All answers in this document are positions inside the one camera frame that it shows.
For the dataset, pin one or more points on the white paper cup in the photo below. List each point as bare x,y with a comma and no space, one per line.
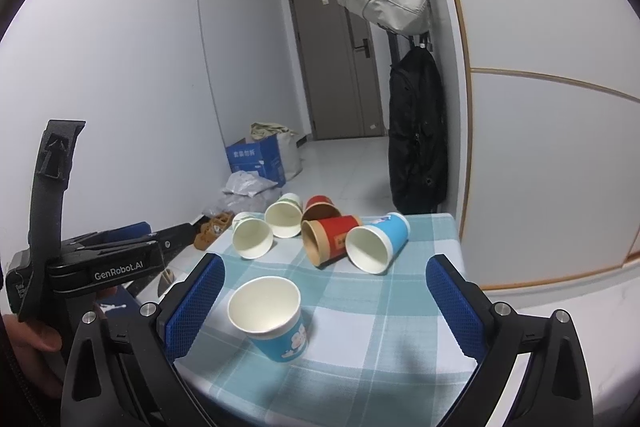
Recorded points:
284,219
252,239

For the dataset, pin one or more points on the crumpled clear plastic bag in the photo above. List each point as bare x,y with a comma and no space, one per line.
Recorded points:
247,184

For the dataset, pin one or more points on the grey door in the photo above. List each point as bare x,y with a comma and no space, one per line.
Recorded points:
330,72

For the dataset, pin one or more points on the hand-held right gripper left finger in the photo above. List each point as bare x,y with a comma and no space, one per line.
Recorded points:
192,307

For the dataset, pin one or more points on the red paper cup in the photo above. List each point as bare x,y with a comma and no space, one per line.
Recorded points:
335,234
320,207

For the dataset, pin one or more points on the brown plush slippers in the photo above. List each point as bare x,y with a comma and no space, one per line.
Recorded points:
212,229

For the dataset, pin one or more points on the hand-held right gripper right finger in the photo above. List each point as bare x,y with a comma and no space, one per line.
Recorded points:
457,307

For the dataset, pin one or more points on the person's left hand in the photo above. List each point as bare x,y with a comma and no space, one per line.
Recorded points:
30,342

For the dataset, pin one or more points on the blue cardboard box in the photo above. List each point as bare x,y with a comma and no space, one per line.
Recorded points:
255,159

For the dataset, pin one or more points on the black hanging backpack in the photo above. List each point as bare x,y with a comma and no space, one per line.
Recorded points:
417,132

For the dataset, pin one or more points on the blue cartoon paper cup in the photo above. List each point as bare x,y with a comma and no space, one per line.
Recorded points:
380,239
272,322

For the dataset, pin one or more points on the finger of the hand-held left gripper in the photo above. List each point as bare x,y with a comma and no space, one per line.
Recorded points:
125,232
175,237

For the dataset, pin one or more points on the teal checked tablecloth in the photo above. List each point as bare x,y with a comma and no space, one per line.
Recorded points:
360,322

